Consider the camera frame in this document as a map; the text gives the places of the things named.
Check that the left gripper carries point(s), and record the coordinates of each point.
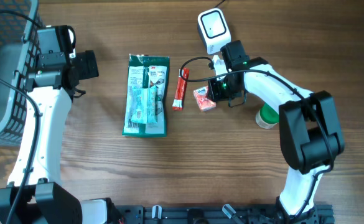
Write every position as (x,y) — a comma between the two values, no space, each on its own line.
(86,68)

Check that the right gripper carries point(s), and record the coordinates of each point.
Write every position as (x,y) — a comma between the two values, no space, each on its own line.
(215,94)

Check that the orange jar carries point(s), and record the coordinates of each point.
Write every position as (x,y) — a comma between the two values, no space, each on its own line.
(203,102)

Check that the green lidded jar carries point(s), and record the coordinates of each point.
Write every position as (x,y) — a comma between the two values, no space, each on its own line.
(266,117)

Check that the red stick sachet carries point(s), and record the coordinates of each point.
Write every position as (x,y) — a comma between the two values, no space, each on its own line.
(179,95)

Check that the teal snack packet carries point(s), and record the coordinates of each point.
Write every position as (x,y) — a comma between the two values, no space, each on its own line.
(145,105)

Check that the green 3M package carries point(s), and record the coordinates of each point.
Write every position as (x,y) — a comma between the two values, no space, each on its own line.
(144,72)

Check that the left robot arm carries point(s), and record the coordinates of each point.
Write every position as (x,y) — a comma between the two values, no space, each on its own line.
(33,193)

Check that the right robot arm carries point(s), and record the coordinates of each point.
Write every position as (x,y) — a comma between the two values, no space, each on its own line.
(309,129)

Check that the white barcode scanner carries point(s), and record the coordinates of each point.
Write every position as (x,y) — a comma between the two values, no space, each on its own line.
(213,30)

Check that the grey plastic mesh basket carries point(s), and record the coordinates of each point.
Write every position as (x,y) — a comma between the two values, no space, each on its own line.
(19,46)

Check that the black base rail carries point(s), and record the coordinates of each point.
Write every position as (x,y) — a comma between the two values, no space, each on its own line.
(189,215)

